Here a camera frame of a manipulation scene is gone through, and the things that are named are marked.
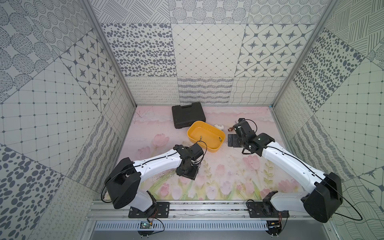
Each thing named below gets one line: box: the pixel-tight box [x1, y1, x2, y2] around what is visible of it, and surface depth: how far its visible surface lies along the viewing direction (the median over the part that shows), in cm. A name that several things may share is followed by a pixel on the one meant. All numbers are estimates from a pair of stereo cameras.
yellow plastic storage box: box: [187, 120, 226, 153], surface depth 104 cm
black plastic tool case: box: [171, 102, 206, 129], surface depth 113 cm
